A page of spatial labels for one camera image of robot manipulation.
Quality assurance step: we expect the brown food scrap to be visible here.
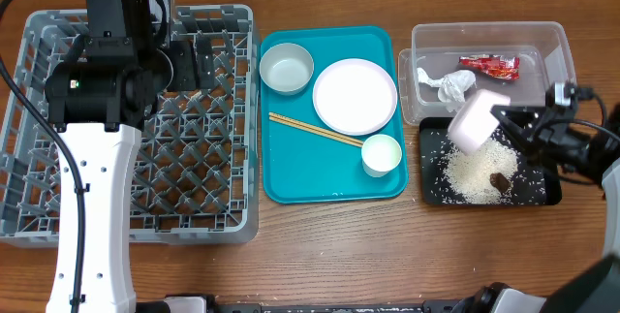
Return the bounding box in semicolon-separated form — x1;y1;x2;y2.
489;172;512;194

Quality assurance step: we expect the white tissue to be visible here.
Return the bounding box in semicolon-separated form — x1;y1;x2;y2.
417;68;476;104

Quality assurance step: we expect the upper wooden chopstick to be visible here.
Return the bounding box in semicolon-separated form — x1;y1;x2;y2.
268;111;364;145

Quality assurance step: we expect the pink bowl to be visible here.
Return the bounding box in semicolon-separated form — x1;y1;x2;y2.
448;89;511;155

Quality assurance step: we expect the clear plastic bin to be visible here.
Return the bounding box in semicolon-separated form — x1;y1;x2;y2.
398;21;576;125

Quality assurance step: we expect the grey dishwasher rack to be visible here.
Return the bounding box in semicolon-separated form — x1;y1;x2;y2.
1;4;260;247

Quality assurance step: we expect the teal serving tray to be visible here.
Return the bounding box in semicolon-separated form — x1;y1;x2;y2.
261;26;409;203

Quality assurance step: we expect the grey bowl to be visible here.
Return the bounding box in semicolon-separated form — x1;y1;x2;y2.
259;43;314;96

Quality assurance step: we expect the red snack wrapper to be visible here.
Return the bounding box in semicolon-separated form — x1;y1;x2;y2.
458;54;520;81

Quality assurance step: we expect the black waste tray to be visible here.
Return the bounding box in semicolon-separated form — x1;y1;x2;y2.
418;117;562;206

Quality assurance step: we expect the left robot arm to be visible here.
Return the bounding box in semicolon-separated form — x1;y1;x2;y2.
45;0;214;312

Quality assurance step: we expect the white cup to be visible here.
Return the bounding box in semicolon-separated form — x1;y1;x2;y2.
361;134;403;177

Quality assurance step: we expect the large white plate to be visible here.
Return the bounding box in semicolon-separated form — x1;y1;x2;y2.
312;58;397;136

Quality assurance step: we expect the pile of white rice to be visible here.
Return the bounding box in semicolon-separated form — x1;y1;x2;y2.
442;139;518;204

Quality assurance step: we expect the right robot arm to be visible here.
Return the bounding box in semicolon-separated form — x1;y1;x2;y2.
449;104;619;312

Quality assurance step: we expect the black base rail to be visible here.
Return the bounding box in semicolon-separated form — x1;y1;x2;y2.
136;295;474;313

